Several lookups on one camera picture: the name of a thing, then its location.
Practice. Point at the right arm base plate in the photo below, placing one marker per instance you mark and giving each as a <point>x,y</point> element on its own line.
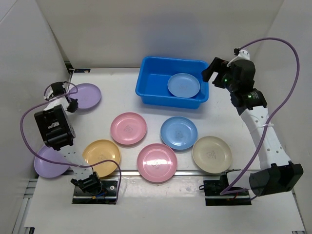
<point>212,190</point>

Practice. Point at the yellow plate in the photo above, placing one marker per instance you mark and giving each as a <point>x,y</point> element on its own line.
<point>102,150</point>

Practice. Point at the blue plastic bin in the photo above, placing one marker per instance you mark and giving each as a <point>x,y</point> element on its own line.
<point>154,74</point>

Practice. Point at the light blue plate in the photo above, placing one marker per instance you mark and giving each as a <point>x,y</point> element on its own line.
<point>183,85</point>

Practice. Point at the pink plate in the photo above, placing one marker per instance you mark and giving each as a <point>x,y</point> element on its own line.
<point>128,128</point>
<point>156,163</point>

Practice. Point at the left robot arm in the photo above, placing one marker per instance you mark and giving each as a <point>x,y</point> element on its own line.
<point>58,133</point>

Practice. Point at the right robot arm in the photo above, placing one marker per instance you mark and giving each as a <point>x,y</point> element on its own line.
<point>277,173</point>

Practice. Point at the cream plate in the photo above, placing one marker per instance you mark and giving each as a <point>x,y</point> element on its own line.
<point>212,154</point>

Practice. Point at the purple plate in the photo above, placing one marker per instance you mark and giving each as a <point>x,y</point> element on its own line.
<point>88,96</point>
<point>47,169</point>

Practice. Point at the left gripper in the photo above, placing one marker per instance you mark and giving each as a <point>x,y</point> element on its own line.
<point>73,107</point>

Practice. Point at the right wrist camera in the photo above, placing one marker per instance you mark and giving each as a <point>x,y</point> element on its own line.
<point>241,54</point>

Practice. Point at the pink plate front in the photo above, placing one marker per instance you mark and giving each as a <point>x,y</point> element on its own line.
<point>156,163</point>

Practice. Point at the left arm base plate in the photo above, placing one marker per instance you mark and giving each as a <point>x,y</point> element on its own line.
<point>106,194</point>

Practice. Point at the left aluminium rail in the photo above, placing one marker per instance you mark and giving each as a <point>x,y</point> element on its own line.
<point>25,140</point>

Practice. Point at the pink plate back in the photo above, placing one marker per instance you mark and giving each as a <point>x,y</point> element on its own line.
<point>128,128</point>

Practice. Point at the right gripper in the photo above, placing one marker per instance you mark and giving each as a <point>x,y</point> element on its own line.
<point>214,67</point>

